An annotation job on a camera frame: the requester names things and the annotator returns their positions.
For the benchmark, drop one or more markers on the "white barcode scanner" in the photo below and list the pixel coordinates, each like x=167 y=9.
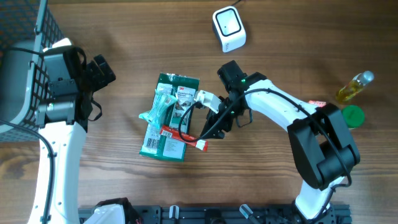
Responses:
x=228 y=28

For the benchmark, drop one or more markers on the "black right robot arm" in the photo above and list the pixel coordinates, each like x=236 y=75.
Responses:
x=322 y=145

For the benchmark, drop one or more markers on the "yellow Vim liquid bottle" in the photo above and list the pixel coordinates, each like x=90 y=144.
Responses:
x=355 y=86

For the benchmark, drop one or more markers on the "green snack packet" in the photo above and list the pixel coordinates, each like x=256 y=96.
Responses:
x=160 y=147

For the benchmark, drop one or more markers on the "grey plastic mesh basket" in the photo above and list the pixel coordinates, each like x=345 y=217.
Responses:
x=27 y=27

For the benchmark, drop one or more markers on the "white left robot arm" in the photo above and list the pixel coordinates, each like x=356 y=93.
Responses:
x=56 y=194

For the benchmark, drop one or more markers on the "red Nescafe stick sachet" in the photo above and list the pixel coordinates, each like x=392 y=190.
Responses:
x=187 y=139

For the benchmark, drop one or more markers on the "green lid jar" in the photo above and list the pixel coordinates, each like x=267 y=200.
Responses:
x=353 y=115

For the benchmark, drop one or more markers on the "mint green sachet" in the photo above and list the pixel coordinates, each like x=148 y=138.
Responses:
x=156 y=115

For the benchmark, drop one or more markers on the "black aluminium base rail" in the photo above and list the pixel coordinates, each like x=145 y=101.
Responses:
x=268 y=215

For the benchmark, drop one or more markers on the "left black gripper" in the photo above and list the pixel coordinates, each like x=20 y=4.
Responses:
x=98 y=80

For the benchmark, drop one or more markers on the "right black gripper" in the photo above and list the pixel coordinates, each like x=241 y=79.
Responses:
x=212 y=119

